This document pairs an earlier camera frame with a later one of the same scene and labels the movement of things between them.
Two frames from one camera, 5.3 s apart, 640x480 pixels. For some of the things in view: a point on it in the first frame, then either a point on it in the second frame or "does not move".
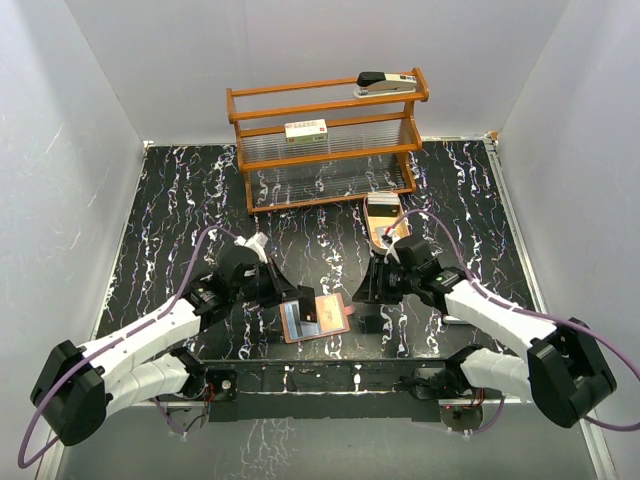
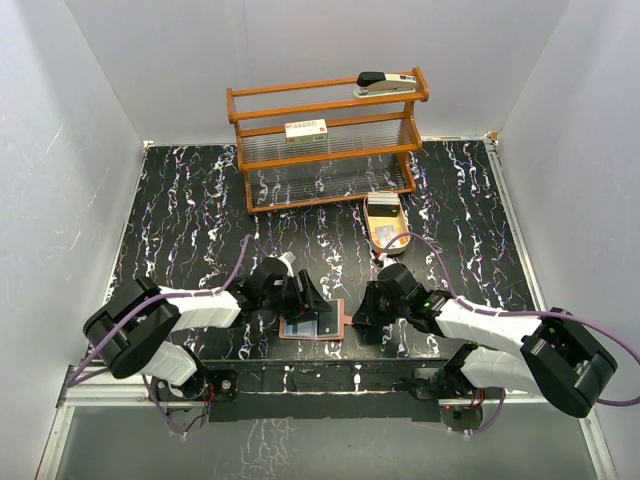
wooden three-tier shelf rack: x=318 y=142 does not move
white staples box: x=308 y=131 does not move
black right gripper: x=370 y=290 → x=367 y=313
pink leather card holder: x=332 y=318 does not move
